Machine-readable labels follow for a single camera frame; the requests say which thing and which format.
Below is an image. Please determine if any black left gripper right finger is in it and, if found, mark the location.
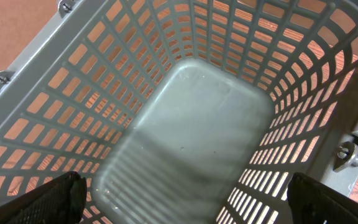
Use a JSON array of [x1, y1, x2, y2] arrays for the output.
[[287, 172, 358, 224]]

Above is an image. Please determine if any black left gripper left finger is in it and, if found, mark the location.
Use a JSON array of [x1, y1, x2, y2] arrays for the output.
[[0, 171, 87, 224]]

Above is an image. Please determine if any grey plastic mesh basket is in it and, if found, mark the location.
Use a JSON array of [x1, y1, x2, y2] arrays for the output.
[[0, 0, 358, 223]]

